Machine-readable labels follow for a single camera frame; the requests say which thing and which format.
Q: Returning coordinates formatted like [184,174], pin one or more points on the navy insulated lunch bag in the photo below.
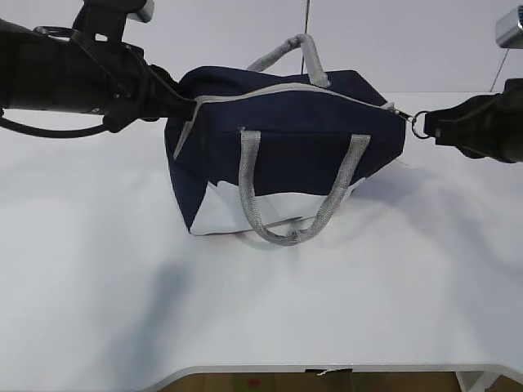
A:
[277,147]

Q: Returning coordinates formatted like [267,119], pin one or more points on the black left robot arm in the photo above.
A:
[30,75]

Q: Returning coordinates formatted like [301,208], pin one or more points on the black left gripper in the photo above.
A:
[113,81]

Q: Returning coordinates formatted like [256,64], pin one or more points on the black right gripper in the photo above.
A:
[483,126]

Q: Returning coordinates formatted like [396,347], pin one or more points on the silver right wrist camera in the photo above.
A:
[508,30]

